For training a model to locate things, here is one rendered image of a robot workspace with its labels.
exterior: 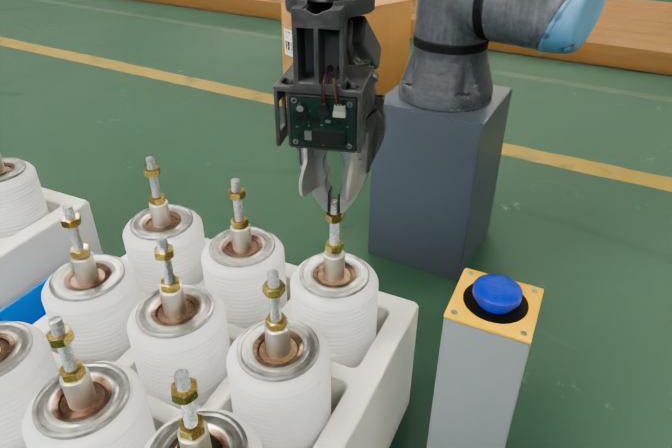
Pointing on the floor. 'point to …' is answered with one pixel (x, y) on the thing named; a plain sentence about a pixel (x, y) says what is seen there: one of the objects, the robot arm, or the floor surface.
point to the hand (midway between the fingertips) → (336, 196)
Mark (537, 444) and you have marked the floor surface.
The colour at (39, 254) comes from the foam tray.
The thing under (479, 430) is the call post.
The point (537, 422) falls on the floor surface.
